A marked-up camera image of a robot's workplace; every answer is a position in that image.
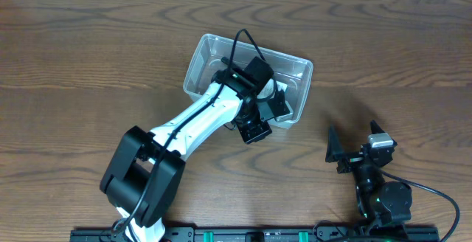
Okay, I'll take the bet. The clear plastic container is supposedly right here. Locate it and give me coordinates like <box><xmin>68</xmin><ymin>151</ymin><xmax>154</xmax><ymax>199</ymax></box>
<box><xmin>183</xmin><ymin>34</ymin><xmax>313</xmax><ymax>129</ymax></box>

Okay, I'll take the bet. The white blue cardboard box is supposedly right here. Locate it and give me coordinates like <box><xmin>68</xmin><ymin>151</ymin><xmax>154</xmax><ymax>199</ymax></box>
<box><xmin>274</xmin><ymin>81</ymin><xmax>288</xmax><ymax>95</ymax></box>

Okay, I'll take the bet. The small claw hammer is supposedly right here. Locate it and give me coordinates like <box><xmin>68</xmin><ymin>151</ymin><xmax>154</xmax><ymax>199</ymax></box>
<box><xmin>221</xmin><ymin>57</ymin><xmax>229</xmax><ymax>65</ymax></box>

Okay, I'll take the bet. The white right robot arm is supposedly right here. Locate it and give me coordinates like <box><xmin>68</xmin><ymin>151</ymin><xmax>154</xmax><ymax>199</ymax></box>
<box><xmin>325</xmin><ymin>120</ymin><xmax>412</xmax><ymax>234</ymax></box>

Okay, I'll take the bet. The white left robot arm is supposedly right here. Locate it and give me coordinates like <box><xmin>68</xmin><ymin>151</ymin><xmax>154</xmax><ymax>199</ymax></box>
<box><xmin>100</xmin><ymin>58</ymin><xmax>287</xmax><ymax>241</ymax></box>

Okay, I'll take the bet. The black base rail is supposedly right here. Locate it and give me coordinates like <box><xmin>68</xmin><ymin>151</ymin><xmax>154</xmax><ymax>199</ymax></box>
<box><xmin>69</xmin><ymin>224</ymin><xmax>440</xmax><ymax>242</ymax></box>

